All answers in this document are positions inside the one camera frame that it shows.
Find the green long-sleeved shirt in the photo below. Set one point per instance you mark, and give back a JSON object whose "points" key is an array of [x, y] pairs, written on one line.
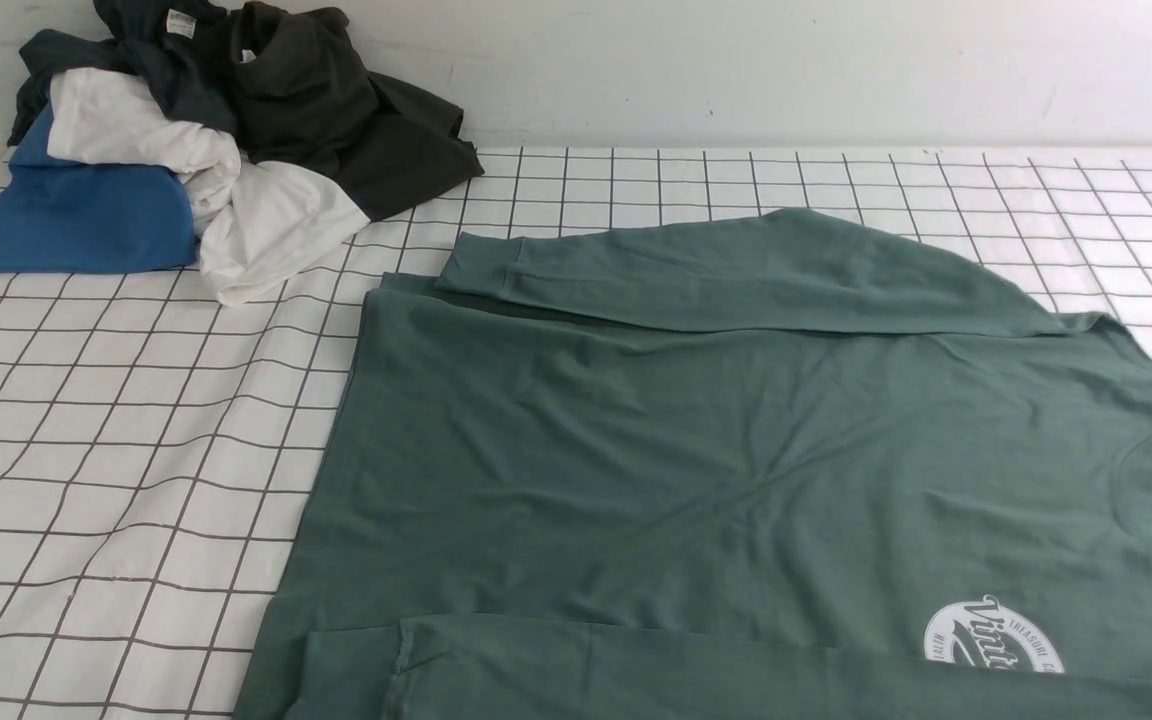
{"points": [[778, 467]]}

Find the white shirt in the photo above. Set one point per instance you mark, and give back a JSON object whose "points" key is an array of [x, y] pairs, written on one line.
{"points": [[258, 222]]}

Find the dark olive shirt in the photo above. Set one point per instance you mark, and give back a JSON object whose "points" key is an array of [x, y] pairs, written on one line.
{"points": [[303, 95]]}

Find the dark navy shirt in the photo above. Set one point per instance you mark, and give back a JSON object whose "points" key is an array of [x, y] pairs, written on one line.
{"points": [[148, 39]]}

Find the blue shirt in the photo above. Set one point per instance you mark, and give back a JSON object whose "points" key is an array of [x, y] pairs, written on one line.
{"points": [[59, 216]]}

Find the white grid tablecloth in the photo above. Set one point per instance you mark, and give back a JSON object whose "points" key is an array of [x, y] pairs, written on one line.
{"points": [[156, 448]]}

